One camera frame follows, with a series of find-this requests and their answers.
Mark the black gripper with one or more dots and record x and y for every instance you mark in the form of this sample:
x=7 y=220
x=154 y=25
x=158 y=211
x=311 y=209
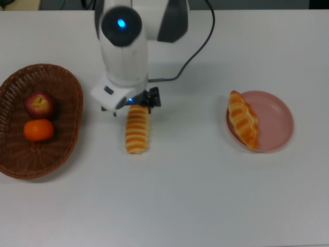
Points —
x=141 y=99

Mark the striped toy bread roll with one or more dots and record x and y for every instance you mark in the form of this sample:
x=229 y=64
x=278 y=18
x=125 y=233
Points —
x=137 y=128

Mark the red toy apple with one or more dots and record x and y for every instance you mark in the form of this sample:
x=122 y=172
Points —
x=38 y=105

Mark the toy orange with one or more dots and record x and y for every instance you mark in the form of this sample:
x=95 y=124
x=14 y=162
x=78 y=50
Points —
x=38 y=130

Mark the braided toy bread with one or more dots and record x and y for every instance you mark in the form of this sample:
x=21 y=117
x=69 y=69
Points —
x=242 y=121

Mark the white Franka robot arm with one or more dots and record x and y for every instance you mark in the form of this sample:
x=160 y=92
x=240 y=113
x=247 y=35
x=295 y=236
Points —
x=123 y=59

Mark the brown woven basket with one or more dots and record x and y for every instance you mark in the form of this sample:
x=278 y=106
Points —
x=64 y=85

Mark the pink plate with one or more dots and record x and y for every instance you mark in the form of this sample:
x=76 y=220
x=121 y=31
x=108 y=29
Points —
x=275 y=121

